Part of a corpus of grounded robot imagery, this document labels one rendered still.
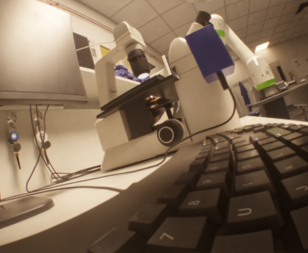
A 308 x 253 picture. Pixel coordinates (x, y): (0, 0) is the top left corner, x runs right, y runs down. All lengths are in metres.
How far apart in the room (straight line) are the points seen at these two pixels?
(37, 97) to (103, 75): 0.41
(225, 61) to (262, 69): 0.65
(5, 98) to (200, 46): 0.34
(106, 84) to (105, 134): 0.21
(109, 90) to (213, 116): 0.42
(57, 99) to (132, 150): 0.26
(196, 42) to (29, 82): 0.31
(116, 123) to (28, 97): 0.31
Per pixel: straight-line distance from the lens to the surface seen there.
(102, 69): 0.67
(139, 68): 0.55
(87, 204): 0.20
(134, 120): 0.46
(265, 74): 0.92
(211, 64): 0.28
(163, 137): 0.37
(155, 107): 0.50
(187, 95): 0.39
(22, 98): 0.29
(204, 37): 0.30
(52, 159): 0.83
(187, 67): 0.41
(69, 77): 0.36
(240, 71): 6.53
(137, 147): 0.45
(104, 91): 0.64
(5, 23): 0.41
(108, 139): 0.54
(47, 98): 0.31
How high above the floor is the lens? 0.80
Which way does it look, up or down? 5 degrees up
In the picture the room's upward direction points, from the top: 19 degrees counter-clockwise
